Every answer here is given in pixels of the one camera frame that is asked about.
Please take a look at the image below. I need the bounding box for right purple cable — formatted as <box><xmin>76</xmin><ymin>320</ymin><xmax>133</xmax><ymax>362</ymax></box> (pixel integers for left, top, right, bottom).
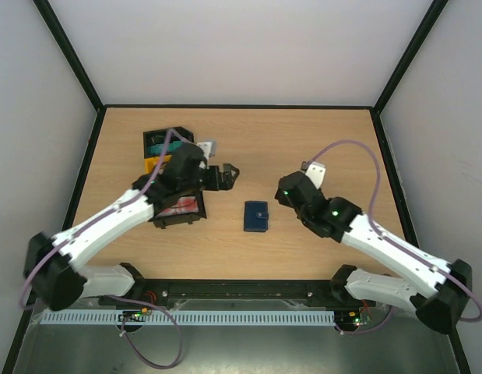
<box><xmin>308</xmin><ymin>139</ymin><xmax>482</xmax><ymax>337</ymax></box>

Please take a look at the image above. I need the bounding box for black bin with red cards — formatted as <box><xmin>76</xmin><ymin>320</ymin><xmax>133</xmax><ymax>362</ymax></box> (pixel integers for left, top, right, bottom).
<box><xmin>150</xmin><ymin>192</ymin><xmax>207</xmax><ymax>229</ymax></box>

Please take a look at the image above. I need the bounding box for white slotted cable duct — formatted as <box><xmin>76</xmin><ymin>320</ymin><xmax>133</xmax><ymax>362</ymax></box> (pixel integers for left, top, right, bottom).
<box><xmin>40</xmin><ymin>309</ymin><xmax>335</xmax><ymax>326</ymax></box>

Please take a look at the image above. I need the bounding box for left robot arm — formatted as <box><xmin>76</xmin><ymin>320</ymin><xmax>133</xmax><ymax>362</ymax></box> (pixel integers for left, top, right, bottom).
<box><xmin>23</xmin><ymin>141</ymin><xmax>240</xmax><ymax>312</ymax></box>

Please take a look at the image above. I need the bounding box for purple cable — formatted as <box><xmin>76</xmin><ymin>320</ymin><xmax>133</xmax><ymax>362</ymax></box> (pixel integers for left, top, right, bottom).
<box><xmin>20</xmin><ymin>128</ymin><xmax>184</xmax><ymax>369</ymax></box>
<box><xmin>308</xmin><ymin>139</ymin><xmax>482</xmax><ymax>337</ymax></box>

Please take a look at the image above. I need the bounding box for yellow card bin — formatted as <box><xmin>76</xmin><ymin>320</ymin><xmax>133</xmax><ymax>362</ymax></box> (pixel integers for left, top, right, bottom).
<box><xmin>144</xmin><ymin>154</ymin><xmax>171</xmax><ymax>174</ymax></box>

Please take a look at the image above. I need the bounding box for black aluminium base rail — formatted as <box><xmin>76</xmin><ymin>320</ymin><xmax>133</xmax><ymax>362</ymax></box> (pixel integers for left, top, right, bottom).
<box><xmin>96</xmin><ymin>277</ymin><xmax>420</xmax><ymax>309</ymax></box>

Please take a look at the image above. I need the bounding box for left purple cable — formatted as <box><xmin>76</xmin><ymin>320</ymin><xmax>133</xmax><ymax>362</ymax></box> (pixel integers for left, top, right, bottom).
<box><xmin>20</xmin><ymin>128</ymin><xmax>184</xmax><ymax>369</ymax></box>

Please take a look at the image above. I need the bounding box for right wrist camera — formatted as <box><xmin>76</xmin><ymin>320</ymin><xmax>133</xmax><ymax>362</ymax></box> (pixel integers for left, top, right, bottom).
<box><xmin>301</xmin><ymin>161</ymin><xmax>326</xmax><ymax>189</ymax></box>

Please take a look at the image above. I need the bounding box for red white card stack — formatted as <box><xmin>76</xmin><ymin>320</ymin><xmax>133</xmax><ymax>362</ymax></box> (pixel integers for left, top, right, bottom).
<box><xmin>158</xmin><ymin>196</ymin><xmax>199</xmax><ymax>217</ymax></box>

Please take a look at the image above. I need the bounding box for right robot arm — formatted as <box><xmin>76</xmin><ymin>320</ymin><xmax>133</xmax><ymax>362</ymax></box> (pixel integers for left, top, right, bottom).
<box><xmin>275</xmin><ymin>168</ymin><xmax>473</xmax><ymax>334</ymax></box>

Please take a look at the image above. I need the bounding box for teal card stack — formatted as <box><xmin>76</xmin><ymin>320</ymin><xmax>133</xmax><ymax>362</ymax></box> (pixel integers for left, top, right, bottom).
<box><xmin>146</xmin><ymin>141</ymin><xmax>182</xmax><ymax>157</ymax></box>

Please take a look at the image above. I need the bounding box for dark blue card holder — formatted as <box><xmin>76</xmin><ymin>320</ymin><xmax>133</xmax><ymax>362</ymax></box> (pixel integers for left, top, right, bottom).
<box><xmin>243</xmin><ymin>201</ymin><xmax>269</xmax><ymax>232</ymax></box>

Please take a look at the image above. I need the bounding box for black bin with teal cards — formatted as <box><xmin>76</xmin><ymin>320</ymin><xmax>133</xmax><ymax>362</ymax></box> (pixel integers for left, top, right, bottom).
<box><xmin>142</xmin><ymin>126</ymin><xmax>195</xmax><ymax>158</ymax></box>

